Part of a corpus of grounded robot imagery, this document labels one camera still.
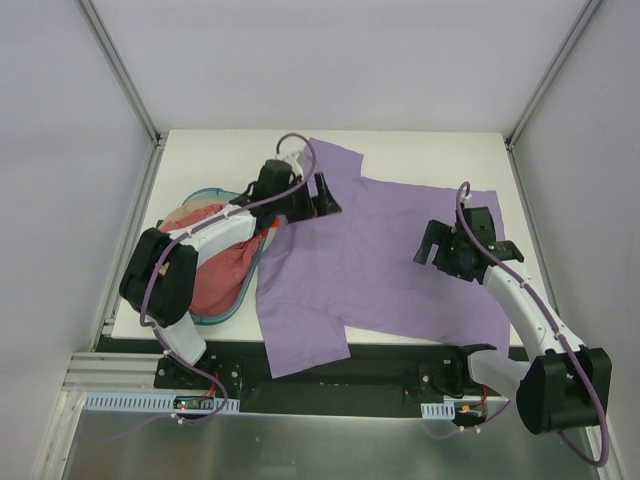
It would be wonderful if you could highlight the lavender t shirt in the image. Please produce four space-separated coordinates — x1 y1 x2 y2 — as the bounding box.
256 140 510 378

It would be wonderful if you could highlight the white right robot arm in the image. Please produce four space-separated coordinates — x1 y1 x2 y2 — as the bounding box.
414 204 612 434

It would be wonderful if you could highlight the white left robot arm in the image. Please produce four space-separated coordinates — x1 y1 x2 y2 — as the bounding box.
119 159 342 389

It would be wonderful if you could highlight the orange red t shirt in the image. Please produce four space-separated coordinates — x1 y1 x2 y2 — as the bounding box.
260 217 280 238

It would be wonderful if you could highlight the teal plastic laundry basket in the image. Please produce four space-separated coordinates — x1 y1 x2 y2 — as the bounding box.
179 186 274 329

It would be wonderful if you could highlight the beige t shirt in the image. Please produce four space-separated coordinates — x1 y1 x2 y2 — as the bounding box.
158 200 225 232

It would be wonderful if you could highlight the pink t shirt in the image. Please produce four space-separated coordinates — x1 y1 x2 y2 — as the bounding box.
158 200 262 317

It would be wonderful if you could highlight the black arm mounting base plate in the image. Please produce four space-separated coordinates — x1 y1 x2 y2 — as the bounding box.
153 341 499 418

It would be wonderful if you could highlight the right white slotted cable duct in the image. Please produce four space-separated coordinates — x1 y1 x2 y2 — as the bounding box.
420 401 456 421

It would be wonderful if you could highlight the white slotted cable duct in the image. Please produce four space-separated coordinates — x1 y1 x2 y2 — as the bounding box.
420 401 456 421
84 392 240 415

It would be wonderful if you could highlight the left aluminium frame post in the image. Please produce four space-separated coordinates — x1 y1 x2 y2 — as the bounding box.
75 0 162 146

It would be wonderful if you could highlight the aluminium frame post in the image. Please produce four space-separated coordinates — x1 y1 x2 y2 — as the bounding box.
75 0 162 146
504 0 606 151

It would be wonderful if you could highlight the right aluminium frame post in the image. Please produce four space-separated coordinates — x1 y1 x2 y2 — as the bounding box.
504 0 606 151

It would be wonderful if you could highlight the left white slotted cable duct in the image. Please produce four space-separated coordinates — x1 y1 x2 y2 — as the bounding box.
84 392 240 415

